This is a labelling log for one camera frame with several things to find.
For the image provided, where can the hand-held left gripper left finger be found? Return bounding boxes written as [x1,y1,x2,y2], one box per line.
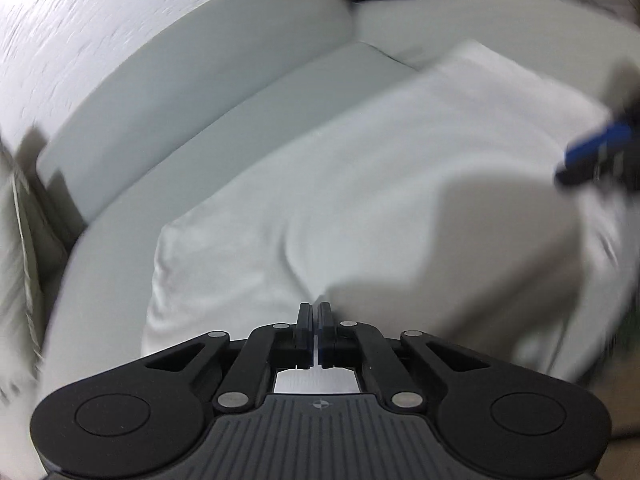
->
[144,302,318,414]

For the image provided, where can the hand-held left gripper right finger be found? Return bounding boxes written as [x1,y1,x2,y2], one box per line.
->
[318,302,493,414]

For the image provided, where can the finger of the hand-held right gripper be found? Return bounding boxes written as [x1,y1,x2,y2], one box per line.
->
[554,117,640,192]
[602,59,640,117]

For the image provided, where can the white cloth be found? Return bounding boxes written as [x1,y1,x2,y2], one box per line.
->
[141,40,640,386]

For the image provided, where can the grey sofa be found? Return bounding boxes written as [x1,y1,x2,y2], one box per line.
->
[35,0,640,401]

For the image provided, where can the grey sofa back cushion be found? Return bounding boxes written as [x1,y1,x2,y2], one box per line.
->
[35,0,358,226]

